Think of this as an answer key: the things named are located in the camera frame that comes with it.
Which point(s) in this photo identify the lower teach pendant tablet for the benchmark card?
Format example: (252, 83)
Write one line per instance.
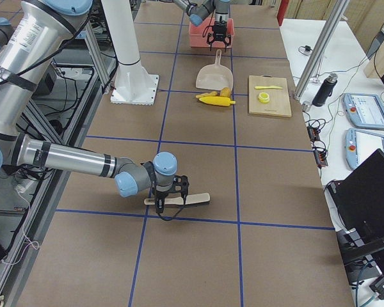
(360, 144)

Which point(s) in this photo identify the yellow toy lemon slices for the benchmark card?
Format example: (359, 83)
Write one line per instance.
(263, 97)

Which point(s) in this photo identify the yellow toy corn cob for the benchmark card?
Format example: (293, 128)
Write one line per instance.
(217, 101)

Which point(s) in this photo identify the orange toy ginger piece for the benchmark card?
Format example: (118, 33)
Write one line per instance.
(210, 94)

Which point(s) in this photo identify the pink plastic bin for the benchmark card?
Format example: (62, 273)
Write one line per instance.
(197, 34)

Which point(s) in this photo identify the yellow plastic toy knife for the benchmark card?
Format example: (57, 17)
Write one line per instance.
(272, 87)

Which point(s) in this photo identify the black water bottle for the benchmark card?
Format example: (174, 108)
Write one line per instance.
(325, 90)

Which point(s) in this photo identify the beige plastic dustpan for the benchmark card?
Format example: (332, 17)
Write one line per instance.
(215, 76)

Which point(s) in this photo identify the black monitor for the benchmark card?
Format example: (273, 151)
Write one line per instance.
(360, 203)

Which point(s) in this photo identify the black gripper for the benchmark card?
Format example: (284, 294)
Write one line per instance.
(219, 29)
(160, 195)

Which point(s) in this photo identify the brown toy potato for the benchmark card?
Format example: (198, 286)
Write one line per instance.
(225, 92)

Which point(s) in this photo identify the aluminium frame post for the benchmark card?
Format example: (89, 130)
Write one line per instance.
(320, 46)

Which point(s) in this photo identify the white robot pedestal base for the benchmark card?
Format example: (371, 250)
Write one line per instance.
(133, 84)

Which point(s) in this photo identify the teach pendant tablet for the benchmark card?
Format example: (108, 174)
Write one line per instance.
(364, 111)
(360, 144)

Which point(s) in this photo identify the upper teach pendant tablet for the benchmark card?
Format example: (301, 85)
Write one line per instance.
(364, 111)

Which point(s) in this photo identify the bamboo cutting board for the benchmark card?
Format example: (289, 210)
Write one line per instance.
(279, 104)

